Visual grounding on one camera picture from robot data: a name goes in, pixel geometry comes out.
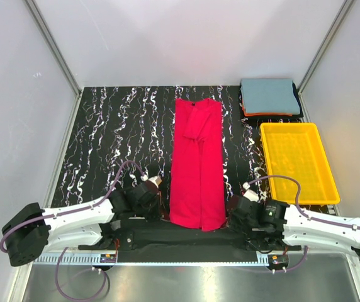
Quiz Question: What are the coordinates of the slotted cable duct rail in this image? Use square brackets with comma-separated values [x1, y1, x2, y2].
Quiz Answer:
[33, 253, 271, 267]

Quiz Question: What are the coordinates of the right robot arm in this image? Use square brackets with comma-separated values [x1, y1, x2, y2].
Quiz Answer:
[226, 196, 360, 261]

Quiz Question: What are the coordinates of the left aluminium frame post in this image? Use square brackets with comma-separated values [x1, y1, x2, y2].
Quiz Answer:
[23, 0, 82, 97]

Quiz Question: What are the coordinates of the aluminium frame post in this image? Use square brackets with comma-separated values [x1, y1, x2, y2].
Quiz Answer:
[298, 0, 356, 94]
[23, 0, 82, 97]

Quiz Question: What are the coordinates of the right aluminium frame post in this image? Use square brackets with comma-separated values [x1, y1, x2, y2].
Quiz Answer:
[298, 0, 356, 94]

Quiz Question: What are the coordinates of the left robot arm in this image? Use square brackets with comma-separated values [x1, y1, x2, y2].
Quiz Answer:
[0, 177, 161, 267]

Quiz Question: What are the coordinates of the red polo shirt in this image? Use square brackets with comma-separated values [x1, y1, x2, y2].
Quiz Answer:
[169, 99, 226, 232]

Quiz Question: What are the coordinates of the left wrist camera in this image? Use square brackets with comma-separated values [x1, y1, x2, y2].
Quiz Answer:
[141, 174, 162, 188]

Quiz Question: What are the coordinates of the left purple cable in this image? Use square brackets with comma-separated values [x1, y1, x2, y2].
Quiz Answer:
[0, 160, 148, 299]

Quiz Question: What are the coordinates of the folded grey-blue shirt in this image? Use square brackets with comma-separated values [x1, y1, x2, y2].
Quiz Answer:
[240, 78, 291, 113]

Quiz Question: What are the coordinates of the yellow plastic bin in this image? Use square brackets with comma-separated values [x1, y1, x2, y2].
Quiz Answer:
[260, 123, 340, 206]

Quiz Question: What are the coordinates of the folded dark navy shirt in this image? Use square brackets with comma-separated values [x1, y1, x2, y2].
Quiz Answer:
[287, 80, 303, 118]

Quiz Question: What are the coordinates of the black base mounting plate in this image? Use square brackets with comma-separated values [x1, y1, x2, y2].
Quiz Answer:
[78, 218, 285, 261]

